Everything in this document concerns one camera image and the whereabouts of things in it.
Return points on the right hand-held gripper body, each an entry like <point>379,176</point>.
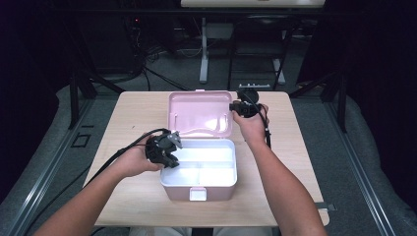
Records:
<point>249,106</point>

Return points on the person's left hand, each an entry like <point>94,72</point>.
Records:
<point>134,162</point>

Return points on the grey metal floor rail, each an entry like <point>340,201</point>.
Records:
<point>360,170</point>
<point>49,170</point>

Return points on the white divided tray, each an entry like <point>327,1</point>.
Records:
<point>203,164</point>

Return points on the person's right hand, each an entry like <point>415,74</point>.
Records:
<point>252,129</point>

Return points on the grey tape strip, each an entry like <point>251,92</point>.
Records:
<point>327,206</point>

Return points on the black metal stand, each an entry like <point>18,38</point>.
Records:
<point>342,98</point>
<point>74,98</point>

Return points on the white desk with metal legs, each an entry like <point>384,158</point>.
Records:
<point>204,65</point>

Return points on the black stool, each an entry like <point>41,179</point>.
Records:
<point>262,20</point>

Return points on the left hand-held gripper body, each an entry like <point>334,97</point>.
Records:
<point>159,146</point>

